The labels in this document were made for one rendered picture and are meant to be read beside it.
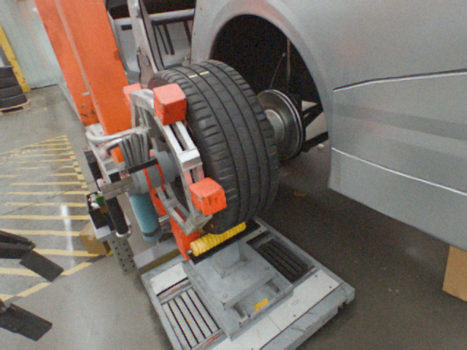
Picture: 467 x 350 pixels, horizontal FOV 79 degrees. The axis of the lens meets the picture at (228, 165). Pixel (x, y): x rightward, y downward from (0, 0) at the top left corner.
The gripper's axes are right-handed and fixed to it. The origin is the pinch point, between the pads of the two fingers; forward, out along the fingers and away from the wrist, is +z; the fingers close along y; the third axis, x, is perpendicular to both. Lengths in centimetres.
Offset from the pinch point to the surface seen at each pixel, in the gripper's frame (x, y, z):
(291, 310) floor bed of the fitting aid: -23, 36, 103
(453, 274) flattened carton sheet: -94, 17, 147
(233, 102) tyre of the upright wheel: -56, 34, 8
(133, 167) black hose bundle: -21.2, 31.5, 1.9
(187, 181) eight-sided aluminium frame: -29.4, 29.0, 14.8
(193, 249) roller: -12, 46, 46
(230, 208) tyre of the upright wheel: -33, 27, 31
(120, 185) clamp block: -14.5, 33.5, 3.8
